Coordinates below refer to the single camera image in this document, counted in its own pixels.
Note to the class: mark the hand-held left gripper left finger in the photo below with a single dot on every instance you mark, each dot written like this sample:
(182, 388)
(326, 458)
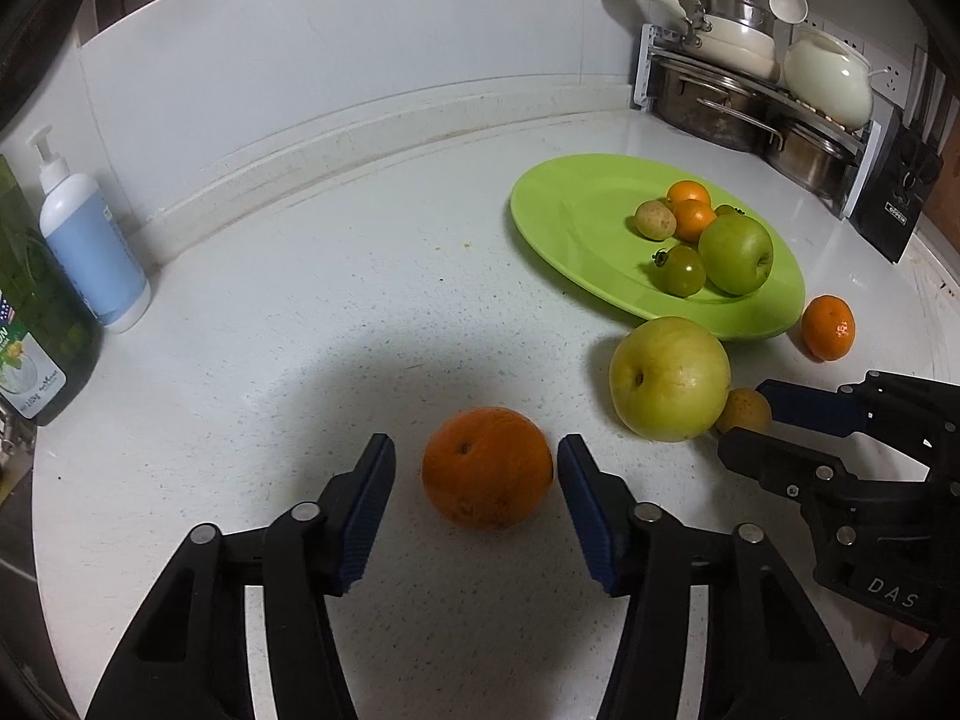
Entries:
(366, 514)

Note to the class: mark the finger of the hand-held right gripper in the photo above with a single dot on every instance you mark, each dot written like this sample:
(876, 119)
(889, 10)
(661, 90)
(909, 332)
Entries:
(810, 409)
(765, 461)

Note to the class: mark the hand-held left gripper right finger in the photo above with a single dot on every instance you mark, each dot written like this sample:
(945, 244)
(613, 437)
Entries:
(589, 517)

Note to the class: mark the small brown round fruit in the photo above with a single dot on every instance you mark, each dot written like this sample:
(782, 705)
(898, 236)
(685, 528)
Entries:
(655, 219)
(748, 409)

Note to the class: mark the orange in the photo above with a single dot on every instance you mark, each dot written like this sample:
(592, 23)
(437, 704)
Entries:
(487, 465)
(829, 326)
(695, 221)
(688, 191)

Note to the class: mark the green apple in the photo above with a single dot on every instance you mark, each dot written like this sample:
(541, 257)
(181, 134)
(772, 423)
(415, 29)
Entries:
(736, 255)

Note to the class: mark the small green tomato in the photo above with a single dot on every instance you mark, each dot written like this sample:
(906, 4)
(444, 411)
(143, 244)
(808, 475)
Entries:
(682, 271)

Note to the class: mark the green plate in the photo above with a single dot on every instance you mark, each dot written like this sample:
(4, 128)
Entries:
(577, 210)

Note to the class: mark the person's right hand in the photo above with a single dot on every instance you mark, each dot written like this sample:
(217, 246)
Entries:
(909, 637)

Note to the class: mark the large yellow-green apple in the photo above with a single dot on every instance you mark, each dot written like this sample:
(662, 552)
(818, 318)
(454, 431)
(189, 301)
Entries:
(667, 379)

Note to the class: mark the black knife block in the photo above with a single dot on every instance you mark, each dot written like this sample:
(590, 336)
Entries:
(896, 202)

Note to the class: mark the small steel pot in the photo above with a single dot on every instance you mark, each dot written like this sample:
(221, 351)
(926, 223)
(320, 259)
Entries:
(810, 157)

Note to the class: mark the wide steel pot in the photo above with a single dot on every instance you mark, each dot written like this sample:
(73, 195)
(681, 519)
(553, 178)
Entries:
(705, 109)

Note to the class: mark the white ceramic pot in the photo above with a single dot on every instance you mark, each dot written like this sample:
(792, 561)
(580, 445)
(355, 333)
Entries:
(825, 79)

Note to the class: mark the white saucepan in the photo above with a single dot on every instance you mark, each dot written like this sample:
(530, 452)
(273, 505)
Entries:
(739, 45)

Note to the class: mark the white blue pump bottle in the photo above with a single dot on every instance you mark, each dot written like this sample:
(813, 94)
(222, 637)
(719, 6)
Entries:
(90, 255)

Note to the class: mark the white pot rack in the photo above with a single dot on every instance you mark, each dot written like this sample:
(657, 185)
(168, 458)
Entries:
(645, 67)

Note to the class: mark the green dish soap bottle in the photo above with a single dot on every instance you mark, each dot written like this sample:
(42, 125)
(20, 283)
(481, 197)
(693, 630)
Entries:
(37, 315)

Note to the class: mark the white wall outlet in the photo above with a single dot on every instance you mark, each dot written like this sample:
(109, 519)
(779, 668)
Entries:
(844, 34)
(894, 76)

